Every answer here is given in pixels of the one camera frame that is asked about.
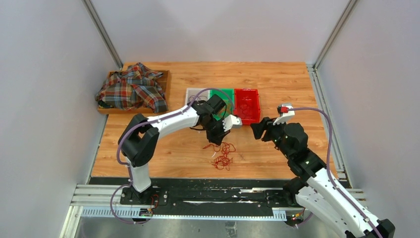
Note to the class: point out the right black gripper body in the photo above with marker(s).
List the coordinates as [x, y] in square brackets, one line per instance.
[274, 133]

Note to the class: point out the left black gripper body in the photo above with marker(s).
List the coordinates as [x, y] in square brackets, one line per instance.
[215, 130]

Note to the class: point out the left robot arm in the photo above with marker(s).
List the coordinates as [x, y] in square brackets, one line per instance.
[138, 142]

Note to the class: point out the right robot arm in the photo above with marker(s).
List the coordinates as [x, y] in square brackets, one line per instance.
[315, 187]

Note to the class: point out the red plastic bin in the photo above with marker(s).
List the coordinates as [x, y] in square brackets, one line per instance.
[247, 105]

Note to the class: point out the green plastic bin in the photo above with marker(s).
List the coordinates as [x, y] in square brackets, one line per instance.
[227, 95]

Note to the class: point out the white plastic bin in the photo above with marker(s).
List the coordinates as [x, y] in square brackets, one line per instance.
[200, 95]

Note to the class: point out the wooden tray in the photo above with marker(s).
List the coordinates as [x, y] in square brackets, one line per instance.
[164, 81]

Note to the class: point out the plaid shirt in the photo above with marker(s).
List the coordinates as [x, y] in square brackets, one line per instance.
[133, 88]

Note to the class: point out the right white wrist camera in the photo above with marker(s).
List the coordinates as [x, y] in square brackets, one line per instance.
[285, 113]

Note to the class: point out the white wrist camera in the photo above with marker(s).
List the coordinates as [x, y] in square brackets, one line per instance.
[231, 122]
[285, 113]

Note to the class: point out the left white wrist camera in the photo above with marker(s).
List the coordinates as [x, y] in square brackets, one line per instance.
[231, 122]

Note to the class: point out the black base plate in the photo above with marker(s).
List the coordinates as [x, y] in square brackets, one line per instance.
[213, 197]

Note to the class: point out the aluminium frame rail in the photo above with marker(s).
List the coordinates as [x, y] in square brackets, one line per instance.
[101, 199]

